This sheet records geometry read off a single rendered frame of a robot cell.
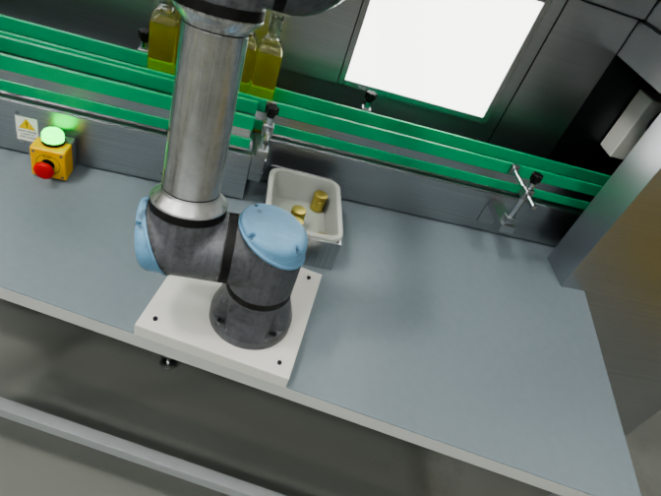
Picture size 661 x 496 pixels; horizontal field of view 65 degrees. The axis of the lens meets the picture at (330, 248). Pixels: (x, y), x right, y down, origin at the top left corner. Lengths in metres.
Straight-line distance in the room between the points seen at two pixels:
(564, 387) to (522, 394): 0.12
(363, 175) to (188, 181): 0.66
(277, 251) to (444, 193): 0.71
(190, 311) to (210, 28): 0.50
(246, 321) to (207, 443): 0.86
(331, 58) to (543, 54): 0.55
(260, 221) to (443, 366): 0.50
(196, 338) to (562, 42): 1.15
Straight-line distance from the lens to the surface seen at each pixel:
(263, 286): 0.83
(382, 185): 1.35
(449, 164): 1.38
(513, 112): 1.57
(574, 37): 1.54
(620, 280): 1.56
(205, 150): 0.73
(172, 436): 1.71
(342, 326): 1.06
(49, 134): 1.23
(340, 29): 1.35
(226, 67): 0.70
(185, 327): 0.94
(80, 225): 1.15
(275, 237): 0.80
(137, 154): 1.25
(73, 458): 1.69
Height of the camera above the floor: 1.52
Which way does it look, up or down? 40 degrees down
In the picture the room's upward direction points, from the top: 21 degrees clockwise
